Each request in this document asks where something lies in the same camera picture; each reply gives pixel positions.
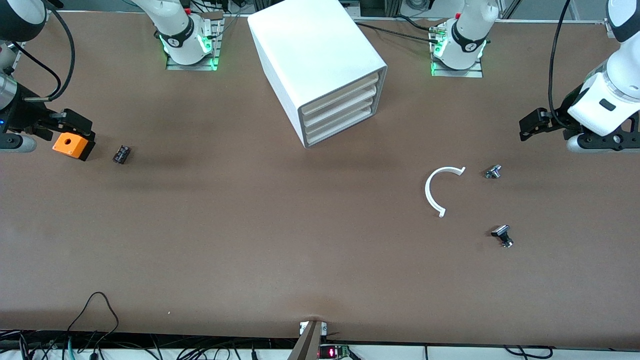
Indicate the brown camera mount post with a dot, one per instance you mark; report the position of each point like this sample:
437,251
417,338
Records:
307,345

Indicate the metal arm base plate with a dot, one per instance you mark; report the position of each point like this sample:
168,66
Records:
190,67
457,73

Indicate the orange box with hole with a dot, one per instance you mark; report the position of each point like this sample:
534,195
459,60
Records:
70,145

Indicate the aluminium frame profile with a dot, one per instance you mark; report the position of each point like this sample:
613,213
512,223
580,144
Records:
611,27

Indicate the black and silver switch part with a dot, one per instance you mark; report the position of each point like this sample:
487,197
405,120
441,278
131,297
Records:
501,232

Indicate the small silver metal fitting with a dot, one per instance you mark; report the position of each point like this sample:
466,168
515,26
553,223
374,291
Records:
492,172

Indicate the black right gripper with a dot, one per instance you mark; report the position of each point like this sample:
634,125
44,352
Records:
24,114

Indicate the device with red display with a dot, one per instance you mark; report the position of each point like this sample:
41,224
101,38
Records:
330,352

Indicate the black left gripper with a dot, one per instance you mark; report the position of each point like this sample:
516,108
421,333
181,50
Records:
565,116

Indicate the black cylindrical capacitor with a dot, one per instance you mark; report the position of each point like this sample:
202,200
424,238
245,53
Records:
122,154

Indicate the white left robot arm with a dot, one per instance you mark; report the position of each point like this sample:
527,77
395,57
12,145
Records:
467,35

